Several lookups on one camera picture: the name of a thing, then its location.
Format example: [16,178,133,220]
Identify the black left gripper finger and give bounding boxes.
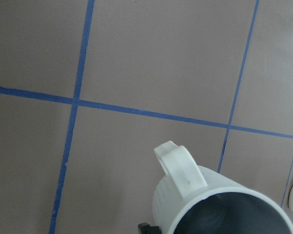
[138,222,160,234]

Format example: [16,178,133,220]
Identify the white ribbed plastic cup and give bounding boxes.
[152,141,293,234]

